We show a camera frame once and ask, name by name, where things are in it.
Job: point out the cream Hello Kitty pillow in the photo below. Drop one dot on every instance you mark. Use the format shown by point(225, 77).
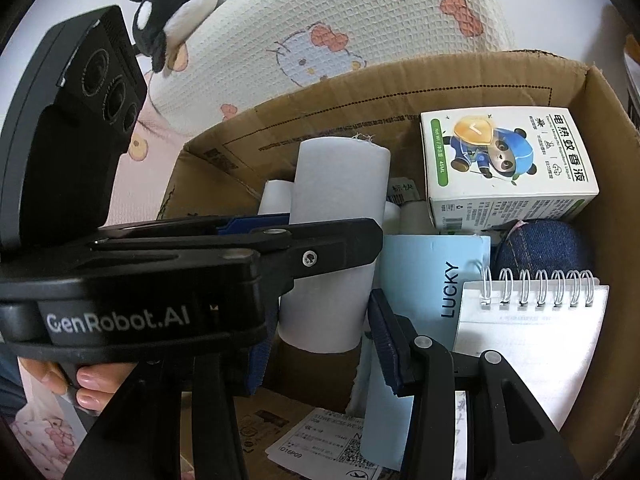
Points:
point(250, 51)

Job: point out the orca plush toy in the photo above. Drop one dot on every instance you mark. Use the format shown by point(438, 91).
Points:
point(160, 26)

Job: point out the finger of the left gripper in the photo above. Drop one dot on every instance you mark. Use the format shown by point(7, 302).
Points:
point(196, 226)
point(295, 251)

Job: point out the white paper tube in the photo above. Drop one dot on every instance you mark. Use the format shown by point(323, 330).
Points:
point(337, 207)
point(276, 197)

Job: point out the pink Hello Kitty bedsheet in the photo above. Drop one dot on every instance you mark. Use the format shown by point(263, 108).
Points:
point(141, 178)

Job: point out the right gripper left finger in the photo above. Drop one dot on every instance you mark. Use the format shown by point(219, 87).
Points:
point(213, 351)

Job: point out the green white mosquito liquid box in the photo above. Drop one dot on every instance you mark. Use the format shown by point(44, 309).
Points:
point(488, 167)

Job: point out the left hand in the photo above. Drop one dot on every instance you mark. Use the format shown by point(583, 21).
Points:
point(97, 384)

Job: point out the white spiral notepad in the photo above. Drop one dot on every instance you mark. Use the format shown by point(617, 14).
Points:
point(546, 324)

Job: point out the cardboard box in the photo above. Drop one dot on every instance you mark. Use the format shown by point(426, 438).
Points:
point(223, 170)

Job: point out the white shipping label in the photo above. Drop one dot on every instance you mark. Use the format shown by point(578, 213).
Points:
point(326, 445)

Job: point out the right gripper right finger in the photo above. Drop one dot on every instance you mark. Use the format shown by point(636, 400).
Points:
point(509, 434)

